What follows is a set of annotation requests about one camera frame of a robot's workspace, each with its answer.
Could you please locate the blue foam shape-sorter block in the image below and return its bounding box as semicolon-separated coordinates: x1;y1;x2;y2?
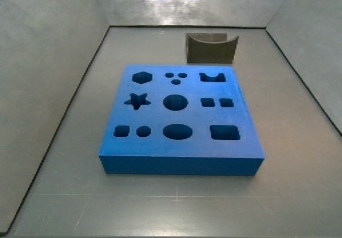
99;65;265;176

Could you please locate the black curved stand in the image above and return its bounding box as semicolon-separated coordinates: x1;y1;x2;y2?
186;33;239;64

